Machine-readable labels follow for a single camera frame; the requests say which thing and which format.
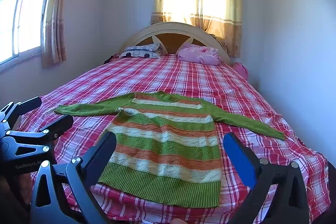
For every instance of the cream arched wooden headboard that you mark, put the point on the cream arched wooden headboard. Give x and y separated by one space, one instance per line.
172 36

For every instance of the left side window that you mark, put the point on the left side window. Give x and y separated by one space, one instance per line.
21 30

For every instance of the grey white patterned pillow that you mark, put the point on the grey white patterned pillow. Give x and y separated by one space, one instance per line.
146 51

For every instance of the red plaid bed sheet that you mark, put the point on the red plaid bed sheet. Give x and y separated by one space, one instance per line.
220 85

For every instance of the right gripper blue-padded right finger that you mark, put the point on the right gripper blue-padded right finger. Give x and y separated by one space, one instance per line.
289 204

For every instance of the green orange striped knit sweater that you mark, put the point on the green orange striped knit sweater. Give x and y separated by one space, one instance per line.
167 146

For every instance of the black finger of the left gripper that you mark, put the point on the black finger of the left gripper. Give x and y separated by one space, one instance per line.
12 111
47 129

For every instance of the pink floral pillow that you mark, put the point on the pink floral pillow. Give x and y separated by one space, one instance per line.
199 54

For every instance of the beige left window curtain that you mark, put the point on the beige left window curtain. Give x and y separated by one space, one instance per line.
53 45

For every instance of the pink cloth beside bed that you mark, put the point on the pink cloth beside bed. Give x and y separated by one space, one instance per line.
241 70

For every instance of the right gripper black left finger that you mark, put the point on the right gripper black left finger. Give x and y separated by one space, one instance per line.
62 193

